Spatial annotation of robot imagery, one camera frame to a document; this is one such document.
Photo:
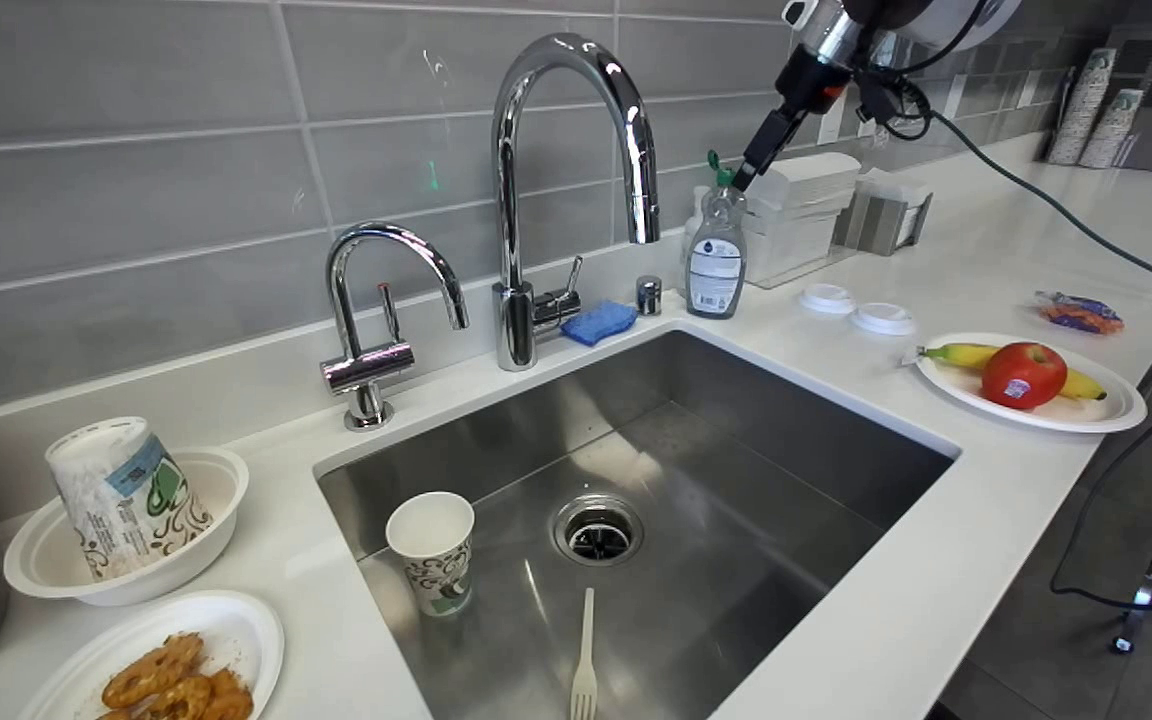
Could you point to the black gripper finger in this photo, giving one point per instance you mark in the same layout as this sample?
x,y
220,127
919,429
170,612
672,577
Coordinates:
x,y
778,133
751,164

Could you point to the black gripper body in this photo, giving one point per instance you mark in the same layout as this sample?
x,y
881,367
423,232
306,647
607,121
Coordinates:
x,y
818,75

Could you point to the green cap dish soap bottle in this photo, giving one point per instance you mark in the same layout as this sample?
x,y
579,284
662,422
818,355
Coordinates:
x,y
719,260

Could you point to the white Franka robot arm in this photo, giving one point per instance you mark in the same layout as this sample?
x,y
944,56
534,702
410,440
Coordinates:
x,y
931,17

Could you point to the metal napkin holder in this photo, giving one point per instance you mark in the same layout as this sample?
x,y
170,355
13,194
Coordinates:
x,y
881,221

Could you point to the white round lid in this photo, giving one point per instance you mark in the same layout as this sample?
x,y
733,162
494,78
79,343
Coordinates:
x,y
885,320
826,303

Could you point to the chrome sink knob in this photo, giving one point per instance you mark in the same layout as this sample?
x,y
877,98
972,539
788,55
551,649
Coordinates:
x,y
649,297

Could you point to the blue sponge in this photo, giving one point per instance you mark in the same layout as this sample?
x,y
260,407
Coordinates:
x,y
599,320

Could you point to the tall chrome faucet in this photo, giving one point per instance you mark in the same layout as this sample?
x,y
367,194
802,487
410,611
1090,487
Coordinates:
x,y
510,200

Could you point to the stack of paper cups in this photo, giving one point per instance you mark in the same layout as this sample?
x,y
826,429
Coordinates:
x,y
1118,129
1085,104

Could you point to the yellow banana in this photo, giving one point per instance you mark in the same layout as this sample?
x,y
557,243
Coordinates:
x,y
956,355

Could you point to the stainless steel sink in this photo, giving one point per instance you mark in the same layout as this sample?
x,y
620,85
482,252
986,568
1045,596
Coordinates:
x,y
762,465

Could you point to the red apple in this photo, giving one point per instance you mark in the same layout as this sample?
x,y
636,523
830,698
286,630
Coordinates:
x,y
1020,376

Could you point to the colourful snack packet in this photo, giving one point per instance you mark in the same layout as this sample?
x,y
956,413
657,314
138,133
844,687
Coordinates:
x,y
1082,314

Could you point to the white paper plate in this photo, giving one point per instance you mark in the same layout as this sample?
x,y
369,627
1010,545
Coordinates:
x,y
1096,413

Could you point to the small chrome faucet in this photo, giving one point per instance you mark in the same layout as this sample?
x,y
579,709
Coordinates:
x,y
352,363

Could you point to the patterned paper cup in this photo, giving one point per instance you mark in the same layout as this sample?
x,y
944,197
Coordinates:
x,y
433,545

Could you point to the white plastic fork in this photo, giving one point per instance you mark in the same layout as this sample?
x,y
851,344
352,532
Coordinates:
x,y
585,665

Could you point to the white paper bowl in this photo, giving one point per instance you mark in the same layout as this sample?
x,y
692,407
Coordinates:
x,y
220,501

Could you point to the white plate with food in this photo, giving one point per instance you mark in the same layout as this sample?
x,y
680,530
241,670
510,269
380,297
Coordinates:
x,y
239,633

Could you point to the large printed paper cup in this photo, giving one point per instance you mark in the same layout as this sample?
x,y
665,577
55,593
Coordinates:
x,y
120,501

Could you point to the fried food pieces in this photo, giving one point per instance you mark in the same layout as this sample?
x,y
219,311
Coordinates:
x,y
177,682

